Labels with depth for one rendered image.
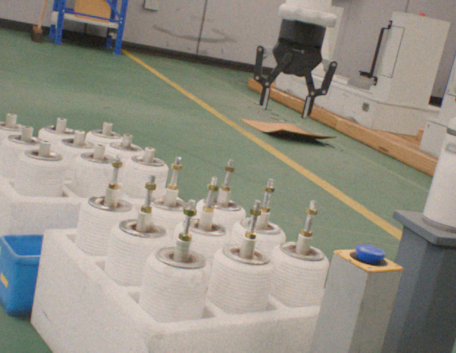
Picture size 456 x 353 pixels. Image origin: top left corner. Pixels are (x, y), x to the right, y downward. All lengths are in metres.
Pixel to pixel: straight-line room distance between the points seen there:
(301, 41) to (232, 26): 6.61
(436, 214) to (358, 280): 0.41
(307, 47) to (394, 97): 3.29
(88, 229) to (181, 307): 0.26
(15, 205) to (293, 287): 0.57
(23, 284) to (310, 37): 0.66
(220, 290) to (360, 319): 0.22
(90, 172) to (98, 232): 0.32
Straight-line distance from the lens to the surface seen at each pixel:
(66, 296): 1.18
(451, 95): 3.94
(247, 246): 1.07
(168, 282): 0.98
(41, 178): 1.43
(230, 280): 1.05
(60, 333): 1.21
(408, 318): 1.37
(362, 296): 0.97
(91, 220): 1.18
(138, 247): 1.07
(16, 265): 1.31
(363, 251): 0.98
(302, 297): 1.14
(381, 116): 4.43
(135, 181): 1.53
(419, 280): 1.34
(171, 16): 7.56
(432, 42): 4.53
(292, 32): 1.16
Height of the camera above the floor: 0.61
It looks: 13 degrees down
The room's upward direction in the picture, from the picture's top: 12 degrees clockwise
